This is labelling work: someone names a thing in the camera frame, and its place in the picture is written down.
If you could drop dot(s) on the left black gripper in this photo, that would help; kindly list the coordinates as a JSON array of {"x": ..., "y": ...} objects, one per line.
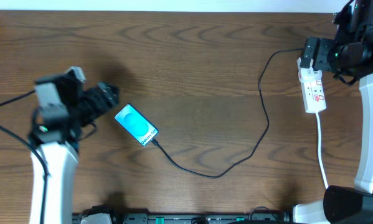
[{"x": 109, "y": 101}]

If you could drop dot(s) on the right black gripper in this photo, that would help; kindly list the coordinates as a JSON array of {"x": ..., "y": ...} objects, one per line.
[{"x": 324, "y": 45}]

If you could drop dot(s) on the Galaxy S25 smartphone cyan screen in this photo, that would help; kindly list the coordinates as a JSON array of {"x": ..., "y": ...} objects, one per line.
[{"x": 136, "y": 124}]

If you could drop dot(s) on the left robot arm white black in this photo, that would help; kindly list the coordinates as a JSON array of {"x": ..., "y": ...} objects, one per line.
[{"x": 56, "y": 130}]

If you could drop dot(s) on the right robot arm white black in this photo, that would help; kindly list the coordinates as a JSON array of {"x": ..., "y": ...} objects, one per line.
[{"x": 349, "y": 53}]

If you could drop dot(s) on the white USB charger adapter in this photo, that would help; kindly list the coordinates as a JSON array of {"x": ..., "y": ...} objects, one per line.
[{"x": 307, "y": 75}]

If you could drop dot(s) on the white power strip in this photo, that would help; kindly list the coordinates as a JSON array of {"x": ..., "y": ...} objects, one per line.
[{"x": 313, "y": 96}]

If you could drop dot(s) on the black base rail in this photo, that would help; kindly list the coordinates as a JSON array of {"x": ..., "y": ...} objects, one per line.
[{"x": 144, "y": 218}]

